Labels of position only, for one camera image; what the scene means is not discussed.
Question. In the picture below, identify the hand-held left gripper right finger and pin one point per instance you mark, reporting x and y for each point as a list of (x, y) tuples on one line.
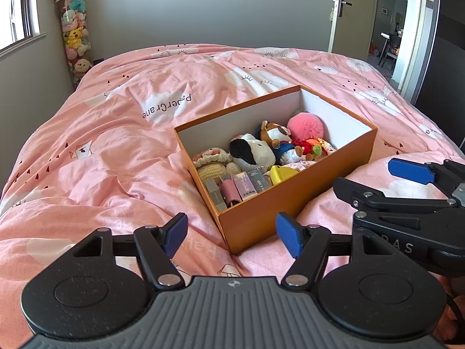
[(290, 234)]

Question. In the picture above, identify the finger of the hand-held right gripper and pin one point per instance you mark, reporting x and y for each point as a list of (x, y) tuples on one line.
[(410, 171), (363, 196)]

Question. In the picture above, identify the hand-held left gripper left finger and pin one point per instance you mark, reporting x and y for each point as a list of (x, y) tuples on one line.
[(175, 232)]

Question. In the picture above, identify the orange cardboard box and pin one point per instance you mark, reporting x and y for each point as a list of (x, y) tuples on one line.
[(261, 218)]

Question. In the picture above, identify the grey notebook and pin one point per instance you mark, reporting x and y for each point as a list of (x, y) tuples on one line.
[(214, 194)]

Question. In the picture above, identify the yellow tape measure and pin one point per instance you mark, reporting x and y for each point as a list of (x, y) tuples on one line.
[(281, 174)]

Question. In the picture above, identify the dark fantasy art card box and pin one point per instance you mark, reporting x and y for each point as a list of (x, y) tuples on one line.
[(259, 181)]

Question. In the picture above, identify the lavender photo collage box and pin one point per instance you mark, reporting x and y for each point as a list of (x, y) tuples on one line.
[(244, 185)]

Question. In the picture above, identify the crochet orange with red flower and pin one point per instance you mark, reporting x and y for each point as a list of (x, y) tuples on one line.
[(308, 144)]

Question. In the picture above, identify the crochet bunny with bouquet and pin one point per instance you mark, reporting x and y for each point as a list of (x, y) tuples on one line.
[(214, 167)]

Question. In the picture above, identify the pink fluffy pompom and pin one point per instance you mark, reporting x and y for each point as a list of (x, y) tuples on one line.
[(308, 127)]

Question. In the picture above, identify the white dog plush black ears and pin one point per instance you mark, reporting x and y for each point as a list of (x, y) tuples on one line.
[(258, 152)]

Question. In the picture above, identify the small brown bear doll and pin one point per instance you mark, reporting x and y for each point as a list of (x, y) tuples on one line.
[(276, 132)]

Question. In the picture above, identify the pink printed duvet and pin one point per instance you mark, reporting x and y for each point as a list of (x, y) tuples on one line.
[(109, 152)]

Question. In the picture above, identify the small red toy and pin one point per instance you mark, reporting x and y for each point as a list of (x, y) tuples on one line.
[(373, 50)]

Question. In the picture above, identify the door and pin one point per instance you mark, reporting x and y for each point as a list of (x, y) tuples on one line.
[(359, 7)]

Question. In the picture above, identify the white hanging charm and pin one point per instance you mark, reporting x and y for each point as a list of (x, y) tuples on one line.
[(332, 14)]

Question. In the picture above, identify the clear tube of plush toys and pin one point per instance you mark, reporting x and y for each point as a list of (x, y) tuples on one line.
[(74, 36)]

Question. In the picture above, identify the window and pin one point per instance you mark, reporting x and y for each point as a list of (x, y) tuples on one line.
[(29, 3)]

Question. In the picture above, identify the white door frame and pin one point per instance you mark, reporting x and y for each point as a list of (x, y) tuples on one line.
[(417, 43)]

